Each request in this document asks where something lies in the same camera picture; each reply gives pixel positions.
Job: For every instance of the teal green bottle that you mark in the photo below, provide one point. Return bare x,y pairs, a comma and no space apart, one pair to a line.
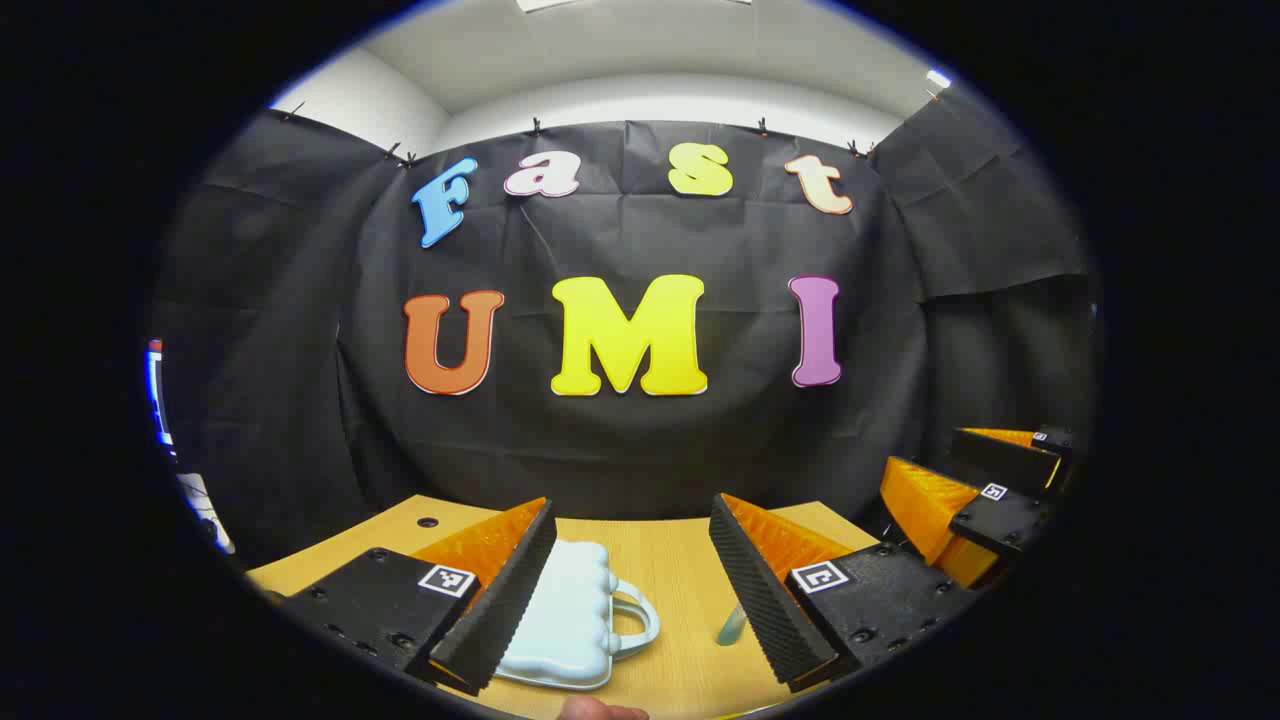
731,625

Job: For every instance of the computer monitor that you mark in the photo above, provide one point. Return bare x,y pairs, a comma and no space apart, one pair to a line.
155,395

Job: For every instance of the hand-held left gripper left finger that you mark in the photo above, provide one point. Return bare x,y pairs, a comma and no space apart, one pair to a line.
510,600

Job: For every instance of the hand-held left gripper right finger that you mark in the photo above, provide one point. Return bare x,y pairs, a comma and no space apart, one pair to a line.
760,610

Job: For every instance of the light blue suitcase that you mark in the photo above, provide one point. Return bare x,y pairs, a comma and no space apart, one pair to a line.
565,620

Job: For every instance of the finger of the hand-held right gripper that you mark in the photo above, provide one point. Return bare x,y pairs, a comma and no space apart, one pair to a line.
1005,520
1005,458

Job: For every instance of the black backdrop cloth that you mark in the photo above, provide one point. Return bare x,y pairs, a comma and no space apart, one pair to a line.
620,440

